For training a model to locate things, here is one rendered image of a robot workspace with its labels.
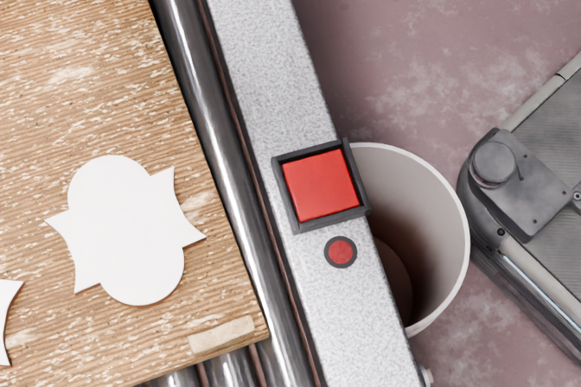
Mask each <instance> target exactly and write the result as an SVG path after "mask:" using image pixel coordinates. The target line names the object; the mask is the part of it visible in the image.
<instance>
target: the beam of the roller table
mask: <svg viewBox="0 0 581 387"><path fill-rule="evenodd" d="M201 4H202V7H203V9H204V13H205V16H206V18H207V23H208V26H209V29H210V32H211V35H212V37H213V41H214V45H215V48H216V52H217V54H218V57H219V60H220V65H221V68H222V71H223V73H224V76H225V80H226V83H227V87H228V90H229V93H230V96H231V99H232V101H233V107H234V109H235V112H236V115H237V118H238V121H239V126H240V128H241V131H242V135H243V137H244V140H245V143H246V148H247V151H248V154H249V156H250V160H251V163H252V167H253V170H254V174H255V176H256V179H257V182H258V184H259V190H260V192H261V195H262V198H263V201H264V204H265V209H266V211H267V215H268V218H269V220H270V223H271V228H272V231H273V234H274V237H275V239H276V243H277V246H278V250H279V253H280V256H281V259H282V262H283V265H284V270H285V273H286V275H287V278H288V282H289V284H290V289H291V292H292V295H293V298H294V301H295V303H296V306H297V311H298V314H299V317H300V320H301V323H302V326H303V330H304V333H305V337H306V339H307V342H308V345H309V348H310V353H311V356H312V358H313V361H314V365H315V368H316V372H317V376H318V378H319V381H320V384H321V386H322V387H425V386H424V383H423V380H422V378H421V376H420V373H419V370H418V366H417V363H416V360H415V358H414V355H413V352H412V348H411V346H410V343H409V340H408V338H407V335H406V332H405V328H404V325H403V322H402V320H401V317H400V315H399V310H398V308H397V305H396V302H395V300H394V297H393V292H392V290H391V287H390V285H389V282H388V280H387V277H386V272H385V270H384V267H383V264H382V262H381V259H380V255H379V252H378V250H377V247H376V244H375V242H374V237H373V234H372V232H371V229H370V226H369V224H368V222H367V217H366V216H363V217H360V218H357V219H351V220H349V221H345V222H341V223H339V224H335V225H330V226H327V227H323V228H320V229H317V230H314V231H311V232H305V233H302V234H298V235H296V236H293V234H292V231H291V227H290V223H289V220H288V218H287V215H286V212H285V210H284V204H283V201H282V199H281V196H280V193H279V191H278V185H277V183H276V180H275V177H274V174H273V172H272V169H271V157H273V156H277V155H282V154H285V153H289V152H292V151H295V150H299V149H305V148H308V147H311V146H315V145H317V144H321V143H327V142H330V141H334V140H337V139H340V138H339V137H338V134H337V131H336V128H335V124H334V121H333V118H332V116H331V113H330V110H329V107H328V104H327V101H326V98H325V96H324V93H323V90H322V86H321V83H320V80H319V78H318V76H317V73H316V69H315V66H314V63H313V60H312V58H311V55H310V51H309V48H308V46H307V43H306V40H305V38H304V35H303V31H302V28H301V25H300V22H299V20H298V17H297V13H296V11H295V8H294V5H293V2H292V0H201ZM335 236H345V237H347V238H350V239H352V240H353V241H354V243H355V245H356V247H357V250H358V255H357V258H356V260H355V262H354V263H353V264H352V265H351V266H350V267H348V268H346V269H337V268H334V267H332V266H331V265H329V264H328V263H327V261H326V260H325V257H324V255H323V250H324V246H325V244H326V243H327V242H328V241H329V240H330V239H331V238H332V237H335Z"/></svg>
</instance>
